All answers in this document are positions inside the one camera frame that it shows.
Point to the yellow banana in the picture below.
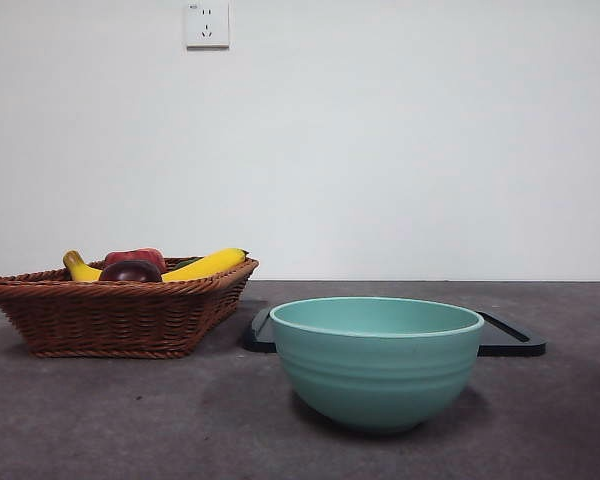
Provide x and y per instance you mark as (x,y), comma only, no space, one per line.
(210,263)

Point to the dark rectangular tray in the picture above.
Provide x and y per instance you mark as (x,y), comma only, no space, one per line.
(510,342)

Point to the dark purple plum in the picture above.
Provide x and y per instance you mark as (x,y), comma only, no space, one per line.
(130,272)

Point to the green avocado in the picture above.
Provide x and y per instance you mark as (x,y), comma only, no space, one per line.
(187,261)

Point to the brown wicker basket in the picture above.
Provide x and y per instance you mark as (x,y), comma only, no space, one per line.
(115,320)

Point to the teal ceramic bowl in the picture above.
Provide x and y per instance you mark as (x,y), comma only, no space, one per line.
(377,380)

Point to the white wall socket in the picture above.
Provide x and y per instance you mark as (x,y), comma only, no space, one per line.
(207,25)

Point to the red apple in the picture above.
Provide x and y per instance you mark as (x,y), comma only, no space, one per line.
(135,255)

